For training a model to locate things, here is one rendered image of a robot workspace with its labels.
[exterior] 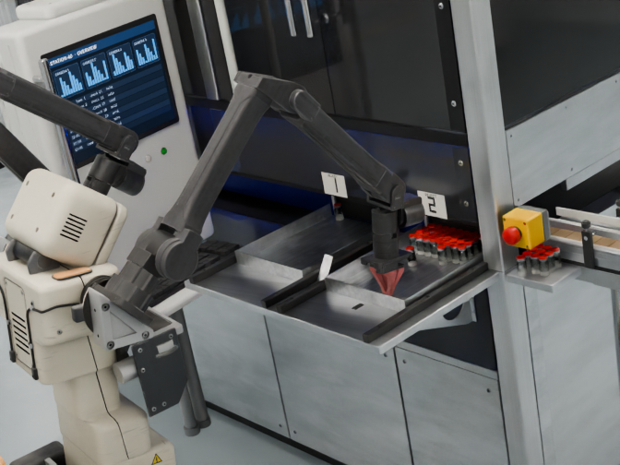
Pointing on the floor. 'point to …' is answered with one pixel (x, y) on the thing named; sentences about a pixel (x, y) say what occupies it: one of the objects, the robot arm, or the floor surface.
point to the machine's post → (486, 196)
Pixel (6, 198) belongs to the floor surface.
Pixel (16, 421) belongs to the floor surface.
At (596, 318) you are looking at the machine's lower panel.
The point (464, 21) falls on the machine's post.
